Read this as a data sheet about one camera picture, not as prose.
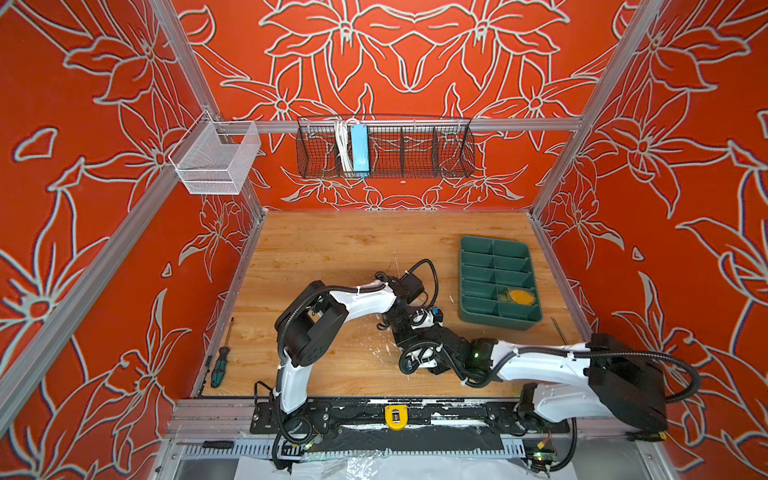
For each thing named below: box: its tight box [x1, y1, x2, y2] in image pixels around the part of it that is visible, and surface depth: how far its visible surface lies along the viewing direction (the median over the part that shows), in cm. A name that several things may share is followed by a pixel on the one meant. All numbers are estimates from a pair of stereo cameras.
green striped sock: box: [498, 288, 534, 305], surface depth 90 cm
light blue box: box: [351, 124, 370, 172], surface depth 92 cm
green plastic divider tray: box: [459, 236, 543, 331], surface depth 94 cm
